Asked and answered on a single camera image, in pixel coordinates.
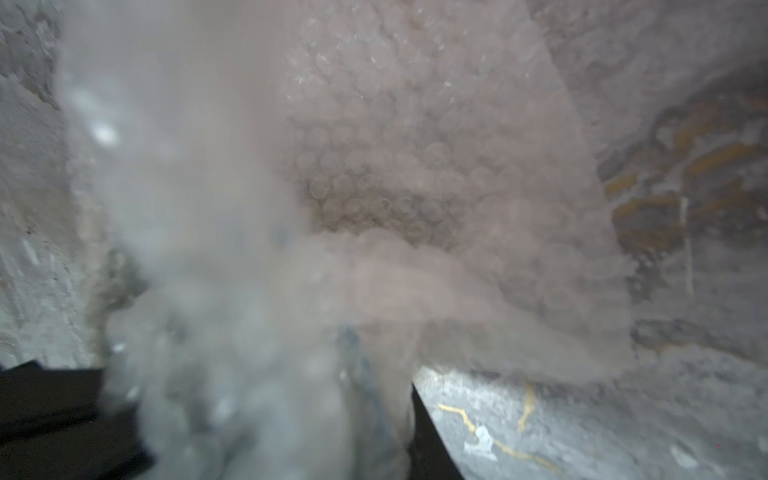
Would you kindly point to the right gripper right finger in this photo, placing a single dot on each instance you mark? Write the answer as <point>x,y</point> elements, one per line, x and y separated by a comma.
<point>430,459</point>

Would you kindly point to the clear bubble wrap sheet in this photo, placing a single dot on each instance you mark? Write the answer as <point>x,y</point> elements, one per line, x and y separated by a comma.
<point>206,135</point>

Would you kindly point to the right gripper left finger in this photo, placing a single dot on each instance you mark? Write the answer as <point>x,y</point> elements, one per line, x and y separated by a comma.
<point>52,427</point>

